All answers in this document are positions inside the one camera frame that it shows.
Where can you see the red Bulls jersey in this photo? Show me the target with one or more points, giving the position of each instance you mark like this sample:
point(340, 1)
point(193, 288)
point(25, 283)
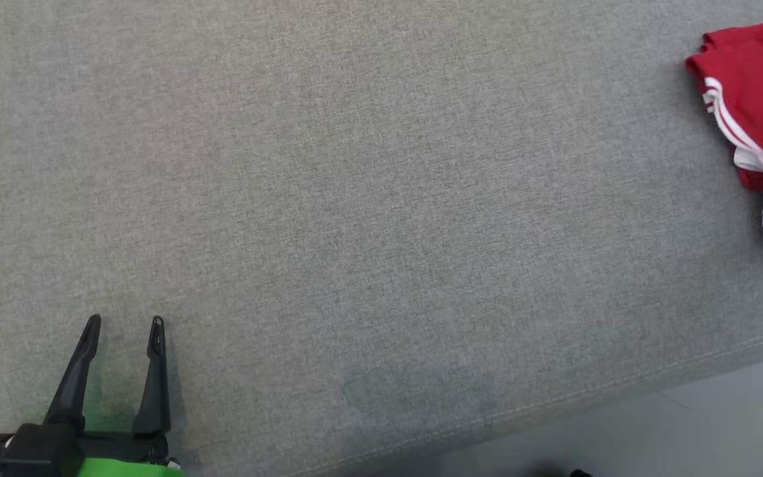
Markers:
point(759, 86)

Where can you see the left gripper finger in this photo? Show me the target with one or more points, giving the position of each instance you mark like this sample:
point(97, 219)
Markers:
point(155, 397)
point(73, 384)

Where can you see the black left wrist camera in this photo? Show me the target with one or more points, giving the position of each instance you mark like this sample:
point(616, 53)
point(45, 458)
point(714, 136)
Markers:
point(40, 450)

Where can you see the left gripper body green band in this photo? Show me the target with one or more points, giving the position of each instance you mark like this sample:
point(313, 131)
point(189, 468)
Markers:
point(123, 464)

